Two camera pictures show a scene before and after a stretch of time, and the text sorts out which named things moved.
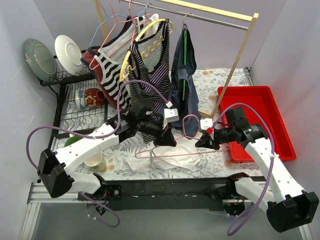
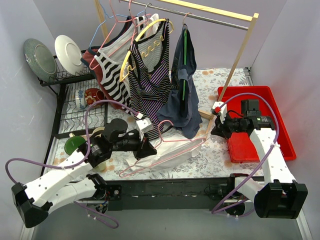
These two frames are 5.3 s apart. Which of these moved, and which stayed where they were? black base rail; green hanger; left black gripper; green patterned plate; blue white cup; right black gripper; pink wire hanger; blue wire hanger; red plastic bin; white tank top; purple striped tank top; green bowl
Moved: left black gripper; pink wire hanger; right black gripper; white tank top
Stayed: purple striped tank top; red plastic bin; green bowl; black base rail; blue white cup; green patterned plate; blue wire hanger; green hanger
